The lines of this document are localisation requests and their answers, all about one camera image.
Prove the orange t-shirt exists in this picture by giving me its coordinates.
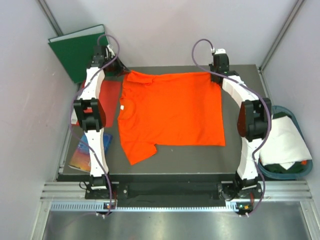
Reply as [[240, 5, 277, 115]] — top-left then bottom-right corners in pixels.
[[117, 71, 226, 165]]

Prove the white t-shirt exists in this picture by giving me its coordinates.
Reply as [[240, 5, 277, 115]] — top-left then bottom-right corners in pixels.
[[259, 115, 312, 170]]

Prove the black mounting plate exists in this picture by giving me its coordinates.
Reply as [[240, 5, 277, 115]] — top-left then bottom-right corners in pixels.
[[85, 181, 262, 203]]

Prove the green binder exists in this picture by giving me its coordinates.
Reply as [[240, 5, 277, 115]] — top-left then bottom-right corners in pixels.
[[48, 24, 109, 84]]

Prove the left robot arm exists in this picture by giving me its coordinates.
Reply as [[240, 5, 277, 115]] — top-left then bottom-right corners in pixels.
[[73, 45, 128, 199]]

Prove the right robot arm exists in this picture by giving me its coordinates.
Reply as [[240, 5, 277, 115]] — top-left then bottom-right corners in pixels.
[[209, 48, 272, 201]]

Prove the red folder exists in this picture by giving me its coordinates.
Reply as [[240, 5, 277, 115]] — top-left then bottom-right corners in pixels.
[[71, 79, 121, 132]]

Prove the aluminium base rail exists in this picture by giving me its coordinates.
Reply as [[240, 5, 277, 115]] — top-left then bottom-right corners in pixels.
[[40, 181, 313, 212]]

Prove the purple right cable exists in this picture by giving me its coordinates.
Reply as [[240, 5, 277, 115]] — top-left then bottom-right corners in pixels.
[[191, 38, 273, 217]]

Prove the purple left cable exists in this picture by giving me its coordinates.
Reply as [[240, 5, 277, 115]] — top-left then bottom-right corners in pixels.
[[68, 34, 122, 217]]

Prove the blue book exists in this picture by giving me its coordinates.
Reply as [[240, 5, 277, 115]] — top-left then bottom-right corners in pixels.
[[68, 133, 113, 173]]

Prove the teal laundry basket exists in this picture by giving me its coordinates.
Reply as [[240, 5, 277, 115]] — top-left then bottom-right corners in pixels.
[[258, 105, 313, 180]]

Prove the purple cable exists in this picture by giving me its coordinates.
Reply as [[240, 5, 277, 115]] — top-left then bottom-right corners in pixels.
[[68, 34, 122, 217], [191, 38, 273, 217]]

